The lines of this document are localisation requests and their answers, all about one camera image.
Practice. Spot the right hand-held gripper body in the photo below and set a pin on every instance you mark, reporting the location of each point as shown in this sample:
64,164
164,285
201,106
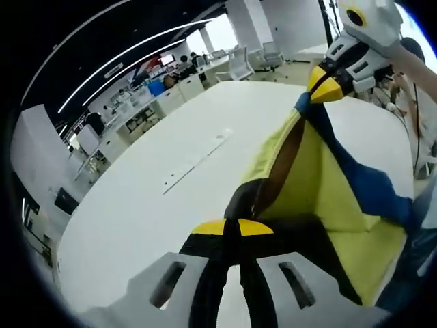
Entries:
375,24

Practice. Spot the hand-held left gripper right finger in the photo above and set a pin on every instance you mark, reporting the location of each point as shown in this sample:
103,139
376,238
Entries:
252,246

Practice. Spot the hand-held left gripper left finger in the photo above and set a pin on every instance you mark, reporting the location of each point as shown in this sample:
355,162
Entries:
208,246

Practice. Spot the yellow blue black garment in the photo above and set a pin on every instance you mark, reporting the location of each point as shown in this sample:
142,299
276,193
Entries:
324,177

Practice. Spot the black equipment stand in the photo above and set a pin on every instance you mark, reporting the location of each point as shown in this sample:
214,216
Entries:
324,17

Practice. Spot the black panel on pillar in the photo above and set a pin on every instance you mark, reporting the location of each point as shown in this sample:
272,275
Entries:
66,201

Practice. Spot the person's white shirt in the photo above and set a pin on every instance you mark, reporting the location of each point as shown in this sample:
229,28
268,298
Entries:
429,212

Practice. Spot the white cabinet row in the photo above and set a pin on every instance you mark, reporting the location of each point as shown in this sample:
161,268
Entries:
187,87

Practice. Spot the person's blue jeans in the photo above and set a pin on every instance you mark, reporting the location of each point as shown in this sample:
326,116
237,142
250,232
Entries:
409,266

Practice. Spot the white rolling board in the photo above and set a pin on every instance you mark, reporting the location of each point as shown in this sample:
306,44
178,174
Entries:
88,140

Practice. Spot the blue storage bin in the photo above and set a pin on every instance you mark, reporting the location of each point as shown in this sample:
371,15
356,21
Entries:
156,89

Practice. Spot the white square pillar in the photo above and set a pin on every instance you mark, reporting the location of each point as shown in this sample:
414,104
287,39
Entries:
41,153

